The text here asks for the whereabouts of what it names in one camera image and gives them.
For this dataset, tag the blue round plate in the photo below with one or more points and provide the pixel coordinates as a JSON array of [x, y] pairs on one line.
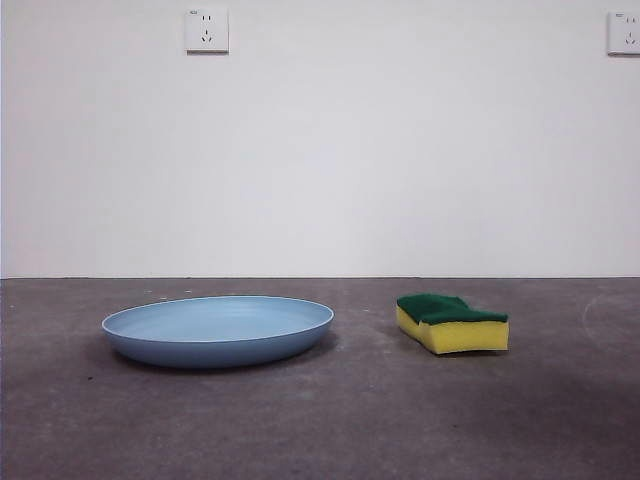
[[220, 345]]

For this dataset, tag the yellow sponge with green pad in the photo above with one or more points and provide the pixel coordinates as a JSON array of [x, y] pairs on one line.
[[465, 337]]

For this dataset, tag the white wall socket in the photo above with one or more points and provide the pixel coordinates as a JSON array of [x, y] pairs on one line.
[[625, 32], [206, 30]]

